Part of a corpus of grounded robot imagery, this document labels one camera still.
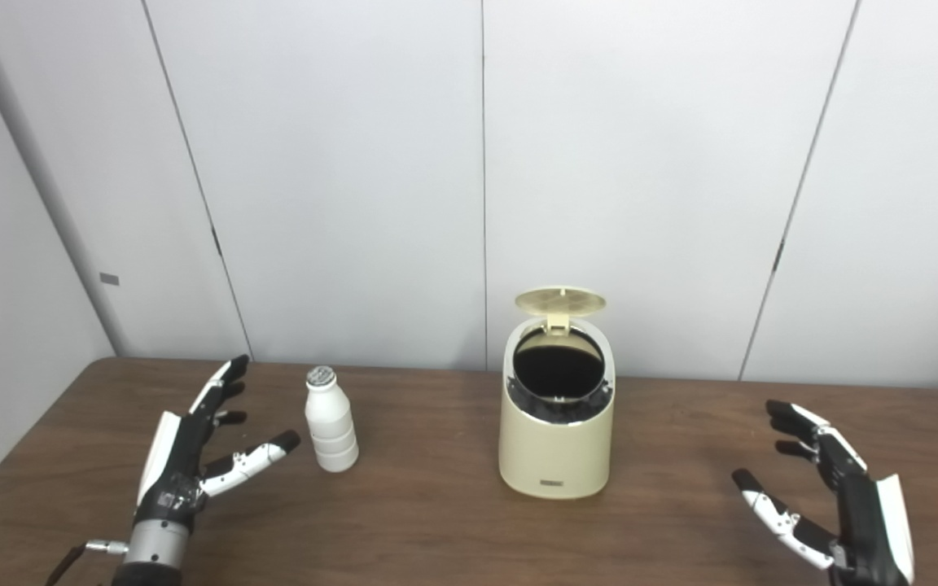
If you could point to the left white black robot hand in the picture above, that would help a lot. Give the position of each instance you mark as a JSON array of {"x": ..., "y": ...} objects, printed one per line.
[{"x": 172, "y": 472}]

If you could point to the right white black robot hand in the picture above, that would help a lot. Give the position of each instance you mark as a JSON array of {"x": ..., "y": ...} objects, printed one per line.
[{"x": 868, "y": 529}]

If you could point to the small white plastic bottle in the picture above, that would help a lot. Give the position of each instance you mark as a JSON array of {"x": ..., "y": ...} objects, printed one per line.
[{"x": 330, "y": 431}]

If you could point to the cream round bin lid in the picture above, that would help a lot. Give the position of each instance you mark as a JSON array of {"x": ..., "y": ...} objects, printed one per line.
[{"x": 558, "y": 301}]

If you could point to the cream-colored bin body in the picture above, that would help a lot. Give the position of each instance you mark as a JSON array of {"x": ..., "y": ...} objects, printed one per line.
[{"x": 554, "y": 456}]

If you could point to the small grey wall tag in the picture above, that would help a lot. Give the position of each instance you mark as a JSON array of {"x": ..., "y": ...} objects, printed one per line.
[{"x": 109, "y": 278}]

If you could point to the black wall panel hinge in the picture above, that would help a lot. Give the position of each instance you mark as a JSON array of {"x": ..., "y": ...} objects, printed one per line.
[{"x": 778, "y": 255}]

